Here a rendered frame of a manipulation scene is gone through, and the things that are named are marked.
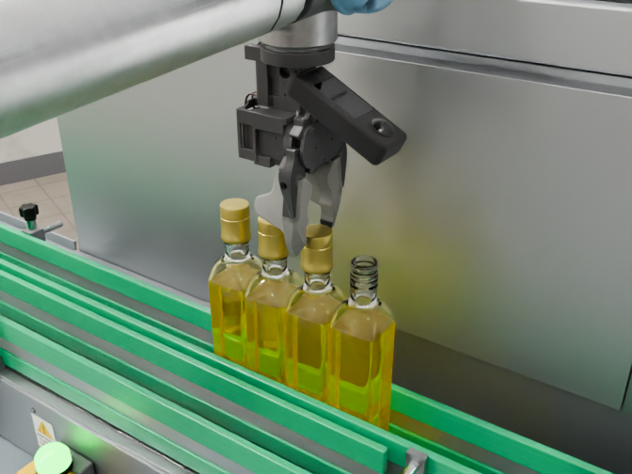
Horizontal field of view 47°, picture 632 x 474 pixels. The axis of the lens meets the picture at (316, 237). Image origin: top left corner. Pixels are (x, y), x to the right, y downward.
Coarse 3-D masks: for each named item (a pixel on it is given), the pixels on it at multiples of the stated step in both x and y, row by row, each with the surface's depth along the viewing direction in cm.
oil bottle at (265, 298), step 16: (288, 272) 83; (256, 288) 82; (272, 288) 81; (288, 288) 81; (256, 304) 82; (272, 304) 81; (256, 320) 84; (272, 320) 82; (256, 336) 85; (272, 336) 83; (256, 352) 86; (272, 352) 84; (256, 368) 87; (272, 368) 85
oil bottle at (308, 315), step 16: (304, 288) 80; (336, 288) 80; (288, 304) 80; (304, 304) 79; (320, 304) 78; (336, 304) 79; (288, 320) 81; (304, 320) 79; (320, 320) 78; (288, 336) 82; (304, 336) 80; (320, 336) 79; (288, 352) 83; (304, 352) 81; (320, 352) 80; (288, 368) 84; (304, 368) 82; (320, 368) 81; (288, 384) 85; (304, 384) 83; (320, 384) 82; (320, 400) 83
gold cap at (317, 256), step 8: (312, 224) 78; (320, 224) 78; (312, 232) 76; (320, 232) 76; (328, 232) 76; (312, 240) 76; (320, 240) 76; (328, 240) 76; (304, 248) 77; (312, 248) 76; (320, 248) 76; (328, 248) 77; (304, 256) 77; (312, 256) 76; (320, 256) 76; (328, 256) 77; (304, 264) 78; (312, 264) 77; (320, 264) 77; (328, 264) 77; (312, 272) 77; (320, 272) 77
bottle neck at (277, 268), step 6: (264, 264) 81; (270, 264) 81; (276, 264) 81; (282, 264) 81; (264, 270) 82; (270, 270) 81; (276, 270) 81; (282, 270) 81; (270, 276) 81; (276, 276) 81
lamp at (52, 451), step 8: (40, 448) 92; (48, 448) 91; (56, 448) 91; (64, 448) 92; (40, 456) 90; (48, 456) 90; (56, 456) 90; (64, 456) 91; (40, 464) 90; (48, 464) 90; (56, 464) 90; (64, 464) 91; (72, 464) 93; (40, 472) 90; (48, 472) 90; (56, 472) 90; (64, 472) 91
